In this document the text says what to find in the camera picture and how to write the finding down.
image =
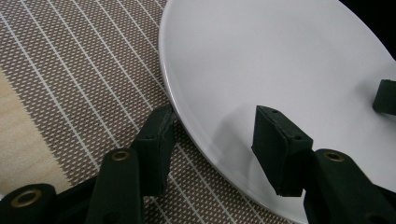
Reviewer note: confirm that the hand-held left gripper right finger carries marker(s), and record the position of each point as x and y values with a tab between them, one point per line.
280	155

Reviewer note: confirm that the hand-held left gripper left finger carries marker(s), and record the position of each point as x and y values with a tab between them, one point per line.
157	149

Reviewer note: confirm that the white plate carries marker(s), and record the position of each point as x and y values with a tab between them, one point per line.
249	62

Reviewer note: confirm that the brown striped woven placemat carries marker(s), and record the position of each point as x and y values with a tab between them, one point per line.
77	77

